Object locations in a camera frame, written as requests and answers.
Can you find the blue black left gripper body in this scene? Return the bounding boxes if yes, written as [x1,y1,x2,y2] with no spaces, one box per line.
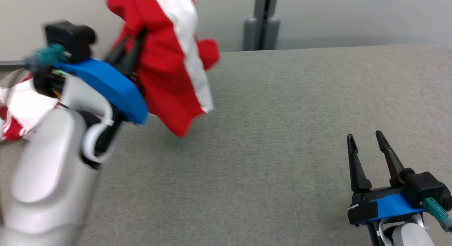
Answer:
[53,58,149,126]

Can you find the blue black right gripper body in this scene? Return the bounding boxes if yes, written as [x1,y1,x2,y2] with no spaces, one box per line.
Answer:
[348,186,426,226]

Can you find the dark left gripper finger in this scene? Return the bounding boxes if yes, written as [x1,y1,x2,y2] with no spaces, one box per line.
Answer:
[105,35,132,64]
[122,29,148,77]

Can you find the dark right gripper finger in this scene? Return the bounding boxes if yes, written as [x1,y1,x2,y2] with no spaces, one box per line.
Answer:
[347,134,372,193]
[375,130,405,187]

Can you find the red shorts with white trim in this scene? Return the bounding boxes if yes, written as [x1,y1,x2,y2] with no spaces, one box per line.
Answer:
[106,0,220,137]

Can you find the red white jersey number 23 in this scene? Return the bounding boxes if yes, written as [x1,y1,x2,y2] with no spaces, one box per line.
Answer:
[0,72,61,142]

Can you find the black right cable teal plug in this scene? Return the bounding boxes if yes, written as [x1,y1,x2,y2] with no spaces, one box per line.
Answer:
[422,198,452,233]

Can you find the black cable teal plug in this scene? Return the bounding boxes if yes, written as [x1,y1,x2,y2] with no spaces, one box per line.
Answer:
[422,198,452,233]
[24,44,68,70]

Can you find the black left cable teal plug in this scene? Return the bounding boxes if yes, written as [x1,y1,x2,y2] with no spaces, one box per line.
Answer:
[24,44,68,70]

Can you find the grey rounded post cylinder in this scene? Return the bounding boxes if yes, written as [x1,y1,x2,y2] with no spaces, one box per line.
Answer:
[243,16,262,51]
[264,16,281,50]

